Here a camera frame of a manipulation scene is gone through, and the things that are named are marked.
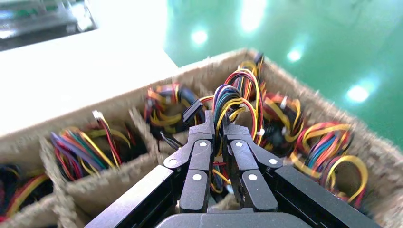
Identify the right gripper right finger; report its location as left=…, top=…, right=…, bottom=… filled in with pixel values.
left=222, top=114, right=280, bottom=213

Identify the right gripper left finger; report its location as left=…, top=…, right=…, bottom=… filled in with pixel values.
left=163, top=110, right=215, bottom=213

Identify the multicolour wire harness bundle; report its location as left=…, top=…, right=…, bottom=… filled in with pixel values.
left=198, top=68, right=265, bottom=194
left=238, top=53, right=267, bottom=95
left=321, top=154, right=369, bottom=210
left=50, top=110, right=139, bottom=181
left=143, top=82, right=205, bottom=136
left=0, top=163, right=53, bottom=221
left=289, top=121, right=353, bottom=167
left=263, top=93, right=306, bottom=149

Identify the brown cardboard divider box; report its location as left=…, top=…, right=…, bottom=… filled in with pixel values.
left=0, top=48, right=403, bottom=228

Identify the grey metal equipment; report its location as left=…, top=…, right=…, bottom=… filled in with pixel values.
left=0, top=0, right=96, bottom=51

